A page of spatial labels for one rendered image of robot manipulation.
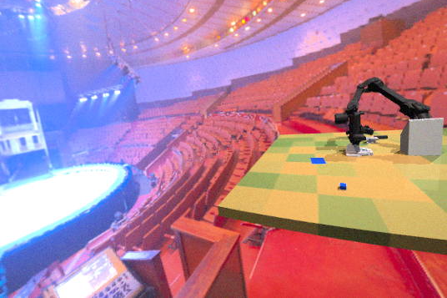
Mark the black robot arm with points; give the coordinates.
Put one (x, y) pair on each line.
(409, 107)

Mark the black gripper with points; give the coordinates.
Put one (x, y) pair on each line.
(354, 134)

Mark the blue flat rectangular plate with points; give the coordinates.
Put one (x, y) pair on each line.
(318, 161)

